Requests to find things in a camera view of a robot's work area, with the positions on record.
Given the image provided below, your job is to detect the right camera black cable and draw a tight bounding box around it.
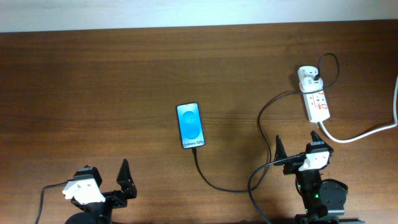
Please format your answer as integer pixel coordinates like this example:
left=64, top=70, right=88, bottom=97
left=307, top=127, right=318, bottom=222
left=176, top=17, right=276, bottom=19
left=247, top=154, right=307, bottom=224

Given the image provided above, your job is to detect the white power strip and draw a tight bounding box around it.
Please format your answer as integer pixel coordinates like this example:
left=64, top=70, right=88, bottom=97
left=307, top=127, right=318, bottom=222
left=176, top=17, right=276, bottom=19
left=298, top=66, right=330, bottom=123

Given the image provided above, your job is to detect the white power strip cord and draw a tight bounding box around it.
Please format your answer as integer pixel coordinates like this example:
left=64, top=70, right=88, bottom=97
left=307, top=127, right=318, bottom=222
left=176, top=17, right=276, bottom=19
left=317, top=74, right=398, bottom=144

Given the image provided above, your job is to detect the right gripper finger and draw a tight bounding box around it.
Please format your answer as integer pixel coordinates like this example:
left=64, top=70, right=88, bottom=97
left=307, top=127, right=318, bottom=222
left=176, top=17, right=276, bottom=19
left=274, top=135, right=287, bottom=166
left=310, top=130, right=324, bottom=144

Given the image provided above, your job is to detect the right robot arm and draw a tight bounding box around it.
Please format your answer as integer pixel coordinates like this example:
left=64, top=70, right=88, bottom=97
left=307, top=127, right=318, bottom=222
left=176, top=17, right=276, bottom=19
left=274, top=131, right=363, bottom=224

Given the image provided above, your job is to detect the white charger adapter plug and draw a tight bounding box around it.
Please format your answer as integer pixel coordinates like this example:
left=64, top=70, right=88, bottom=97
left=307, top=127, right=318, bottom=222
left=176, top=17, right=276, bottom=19
left=300, top=77, right=323, bottom=93

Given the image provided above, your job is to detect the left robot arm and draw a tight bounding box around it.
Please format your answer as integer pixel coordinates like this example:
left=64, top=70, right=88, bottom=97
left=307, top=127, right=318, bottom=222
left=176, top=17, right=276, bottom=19
left=62, top=159, right=137, bottom=224

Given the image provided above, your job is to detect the black charging cable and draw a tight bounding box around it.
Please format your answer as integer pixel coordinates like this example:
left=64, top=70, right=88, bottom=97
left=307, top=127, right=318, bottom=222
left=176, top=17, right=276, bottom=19
left=192, top=53, right=340, bottom=193

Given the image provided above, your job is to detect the blue Samsung Galaxy smartphone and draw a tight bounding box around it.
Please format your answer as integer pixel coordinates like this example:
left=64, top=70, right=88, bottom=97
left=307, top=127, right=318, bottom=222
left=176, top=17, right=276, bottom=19
left=176, top=102, right=205, bottom=149

